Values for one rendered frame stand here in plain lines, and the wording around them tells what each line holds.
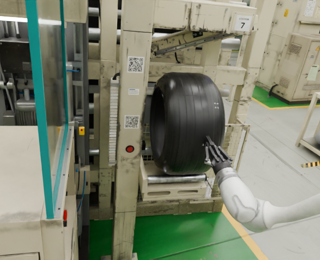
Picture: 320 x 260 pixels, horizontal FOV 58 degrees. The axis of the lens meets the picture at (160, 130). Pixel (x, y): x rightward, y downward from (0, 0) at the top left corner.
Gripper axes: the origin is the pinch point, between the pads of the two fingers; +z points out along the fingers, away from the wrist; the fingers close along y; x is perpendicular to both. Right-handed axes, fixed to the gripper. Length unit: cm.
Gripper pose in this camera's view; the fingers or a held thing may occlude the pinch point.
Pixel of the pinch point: (209, 142)
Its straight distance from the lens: 134.5
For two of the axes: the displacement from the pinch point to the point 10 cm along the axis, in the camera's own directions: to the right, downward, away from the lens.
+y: -9.7, 0.0, -2.2
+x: -1.3, 8.1, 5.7
